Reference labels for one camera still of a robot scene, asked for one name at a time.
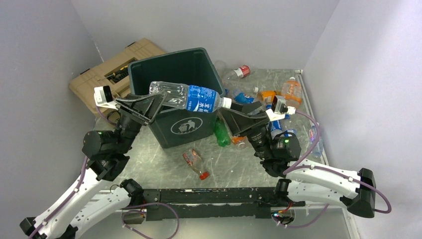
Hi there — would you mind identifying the green plastic bottle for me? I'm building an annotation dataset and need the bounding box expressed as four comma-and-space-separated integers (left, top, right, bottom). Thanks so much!
213, 118, 231, 147

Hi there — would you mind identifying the large orange label bottle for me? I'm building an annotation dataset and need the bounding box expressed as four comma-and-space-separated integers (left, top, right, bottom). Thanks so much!
281, 77, 302, 108

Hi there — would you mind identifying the blue label water bottle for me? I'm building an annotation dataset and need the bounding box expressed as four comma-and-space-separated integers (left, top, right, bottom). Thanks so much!
269, 120, 284, 139

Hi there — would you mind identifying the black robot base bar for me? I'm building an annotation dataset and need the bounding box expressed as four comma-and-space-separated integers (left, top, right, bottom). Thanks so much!
125, 187, 305, 221

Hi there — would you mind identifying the small clear bottle red cap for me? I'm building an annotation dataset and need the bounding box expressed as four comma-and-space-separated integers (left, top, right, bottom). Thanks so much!
182, 148, 210, 180

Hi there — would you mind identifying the tan plastic toolbox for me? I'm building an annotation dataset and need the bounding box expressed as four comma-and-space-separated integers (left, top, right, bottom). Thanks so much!
69, 38, 165, 116

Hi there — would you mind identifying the orange juice bottle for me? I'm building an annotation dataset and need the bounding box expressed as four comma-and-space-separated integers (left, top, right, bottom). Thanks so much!
256, 90, 281, 103

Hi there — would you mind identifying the clear bottle blue label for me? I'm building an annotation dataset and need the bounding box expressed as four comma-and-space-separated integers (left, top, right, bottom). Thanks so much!
149, 81, 232, 113

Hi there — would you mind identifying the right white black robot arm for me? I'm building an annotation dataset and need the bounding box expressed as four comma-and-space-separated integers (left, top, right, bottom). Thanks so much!
218, 104, 376, 218

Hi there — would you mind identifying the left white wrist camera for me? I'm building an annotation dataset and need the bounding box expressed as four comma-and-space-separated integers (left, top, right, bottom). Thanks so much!
94, 86, 117, 110

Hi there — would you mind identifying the dark green plastic bin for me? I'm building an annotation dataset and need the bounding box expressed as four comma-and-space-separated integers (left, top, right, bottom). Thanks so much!
128, 48, 232, 148

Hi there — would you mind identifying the clear bottle by wall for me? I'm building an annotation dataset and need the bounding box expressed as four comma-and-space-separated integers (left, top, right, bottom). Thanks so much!
308, 122, 324, 157

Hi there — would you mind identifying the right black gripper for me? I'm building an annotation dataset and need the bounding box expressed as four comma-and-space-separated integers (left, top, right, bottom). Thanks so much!
218, 99, 274, 161

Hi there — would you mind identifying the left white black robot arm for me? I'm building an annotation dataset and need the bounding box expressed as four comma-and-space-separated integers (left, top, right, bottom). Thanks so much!
20, 92, 167, 239

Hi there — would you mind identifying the aluminium frame rail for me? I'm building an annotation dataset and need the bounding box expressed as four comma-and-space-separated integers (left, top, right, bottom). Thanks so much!
294, 70, 329, 166

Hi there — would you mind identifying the clear bottle red label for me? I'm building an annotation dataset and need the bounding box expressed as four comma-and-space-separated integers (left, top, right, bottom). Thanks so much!
221, 65, 252, 82

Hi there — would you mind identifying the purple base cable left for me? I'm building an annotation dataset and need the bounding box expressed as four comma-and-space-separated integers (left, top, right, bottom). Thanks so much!
121, 202, 180, 239

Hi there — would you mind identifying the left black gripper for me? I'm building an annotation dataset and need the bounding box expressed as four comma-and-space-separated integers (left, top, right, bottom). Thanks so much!
115, 89, 172, 153

